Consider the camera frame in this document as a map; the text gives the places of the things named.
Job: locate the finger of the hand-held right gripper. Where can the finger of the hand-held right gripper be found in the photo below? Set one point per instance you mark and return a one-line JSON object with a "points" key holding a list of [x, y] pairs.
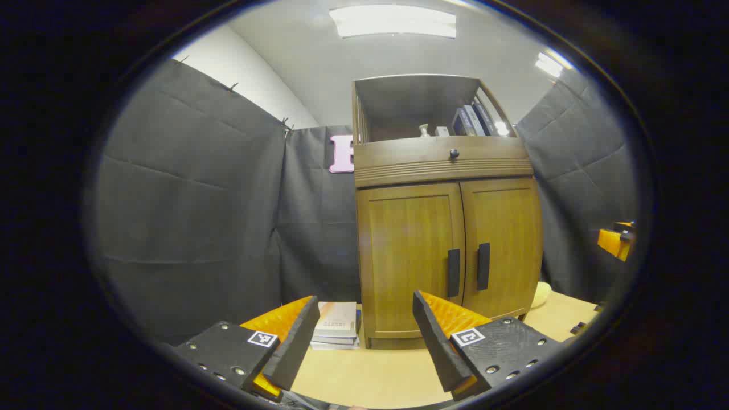
{"points": [[612, 242]]}

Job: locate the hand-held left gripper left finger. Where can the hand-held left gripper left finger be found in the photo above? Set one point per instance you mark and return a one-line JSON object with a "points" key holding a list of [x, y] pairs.
{"points": [[296, 347]]}

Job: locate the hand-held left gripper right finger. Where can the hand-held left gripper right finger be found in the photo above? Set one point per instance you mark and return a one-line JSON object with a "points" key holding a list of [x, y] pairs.
{"points": [[435, 341]]}

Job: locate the wooden cabinet door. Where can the wooden cabinet door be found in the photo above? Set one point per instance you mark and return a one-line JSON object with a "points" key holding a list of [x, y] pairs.
{"points": [[507, 228], [404, 256]]}

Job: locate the wooden double-door shoe cabinet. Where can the wooden double-door shoe cabinet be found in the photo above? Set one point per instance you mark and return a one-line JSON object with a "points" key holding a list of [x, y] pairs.
{"points": [[444, 165]]}

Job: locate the wooden cabinet drawer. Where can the wooden cabinet drawer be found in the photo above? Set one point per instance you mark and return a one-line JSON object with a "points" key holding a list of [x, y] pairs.
{"points": [[410, 156]]}

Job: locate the white flat book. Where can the white flat book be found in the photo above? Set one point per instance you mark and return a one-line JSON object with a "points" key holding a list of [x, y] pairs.
{"points": [[335, 346]]}

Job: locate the grey flat book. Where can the grey flat book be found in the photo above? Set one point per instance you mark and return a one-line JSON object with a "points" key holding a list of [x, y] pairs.
{"points": [[336, 340]]}

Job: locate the beige flat book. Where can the beige flat book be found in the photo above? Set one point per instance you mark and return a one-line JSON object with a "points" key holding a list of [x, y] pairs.
{"points": [[337, 318]]}

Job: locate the yellow round sponge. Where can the yellow round sponge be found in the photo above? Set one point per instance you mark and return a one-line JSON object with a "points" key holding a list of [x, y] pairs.
{"points": [[540, 294]]}

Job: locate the dark upright book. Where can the dark upright book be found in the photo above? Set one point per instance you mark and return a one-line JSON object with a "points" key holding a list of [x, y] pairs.
{"points": [[486, 118]]}

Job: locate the black backdrop cloth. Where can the black backdrop cloth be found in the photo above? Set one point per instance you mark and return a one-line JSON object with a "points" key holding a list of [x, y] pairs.
{"points": [[188, 199]]}

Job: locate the light grey upright book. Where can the light grey upright book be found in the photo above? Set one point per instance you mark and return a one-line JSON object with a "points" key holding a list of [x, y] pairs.
{"points": [[474, 121]]}

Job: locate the small ceiling light panel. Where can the small ceiling light panel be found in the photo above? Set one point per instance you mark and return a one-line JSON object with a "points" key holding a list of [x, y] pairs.
{"points": [[550, 63]]}

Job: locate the blue-grey upright book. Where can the blue-grey upright book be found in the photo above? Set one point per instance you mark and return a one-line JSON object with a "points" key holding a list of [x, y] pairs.
{"points": [[460, 123]]}

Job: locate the small white box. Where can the small white box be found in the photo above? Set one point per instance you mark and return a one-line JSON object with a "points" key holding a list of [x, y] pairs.
{"points": [[442, 131]]}

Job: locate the large ceiling light panel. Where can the large ceiling light panel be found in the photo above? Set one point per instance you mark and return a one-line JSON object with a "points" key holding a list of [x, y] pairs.
{"points": [[393, 21]]}

